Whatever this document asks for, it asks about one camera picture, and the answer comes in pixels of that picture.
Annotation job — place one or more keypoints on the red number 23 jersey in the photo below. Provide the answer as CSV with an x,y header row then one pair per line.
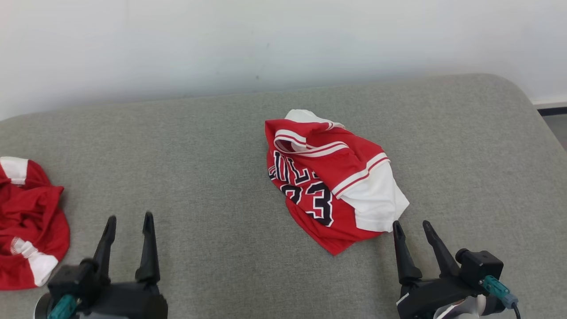
x,y
336,155

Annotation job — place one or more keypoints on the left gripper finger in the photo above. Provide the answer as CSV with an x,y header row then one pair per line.
x,y
149,261
104,252

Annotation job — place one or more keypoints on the black and white baseboard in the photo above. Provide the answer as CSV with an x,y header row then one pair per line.
x,y
553,110

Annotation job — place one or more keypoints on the grey fabric sofa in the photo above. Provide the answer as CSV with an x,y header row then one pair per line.
x,y
221,155

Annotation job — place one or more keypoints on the red and white shorts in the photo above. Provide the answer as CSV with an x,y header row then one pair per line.
x,y
31,208

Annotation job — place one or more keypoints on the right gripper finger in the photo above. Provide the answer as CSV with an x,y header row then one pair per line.
x,y
405,261
443,257

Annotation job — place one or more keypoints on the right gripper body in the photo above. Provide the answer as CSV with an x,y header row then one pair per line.
x,y
421,299

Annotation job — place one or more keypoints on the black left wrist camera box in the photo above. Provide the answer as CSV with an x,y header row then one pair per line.
x,y
71,281

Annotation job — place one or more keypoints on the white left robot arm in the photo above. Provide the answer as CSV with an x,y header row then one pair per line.
x,y
40,311

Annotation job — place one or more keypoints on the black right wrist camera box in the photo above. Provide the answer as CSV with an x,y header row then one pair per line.
x,y
480,266

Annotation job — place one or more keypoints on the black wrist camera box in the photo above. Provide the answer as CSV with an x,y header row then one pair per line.
x,y
480,266
71,281

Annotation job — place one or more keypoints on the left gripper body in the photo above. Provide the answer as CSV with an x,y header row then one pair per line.
x,y
128,303

